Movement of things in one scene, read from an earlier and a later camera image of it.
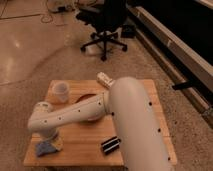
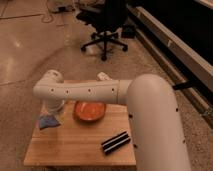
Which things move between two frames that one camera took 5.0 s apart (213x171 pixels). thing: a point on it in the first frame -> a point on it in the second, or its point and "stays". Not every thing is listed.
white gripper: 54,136 -> 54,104
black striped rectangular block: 110,144 stays
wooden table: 82,139 stays
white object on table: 104,79 stays
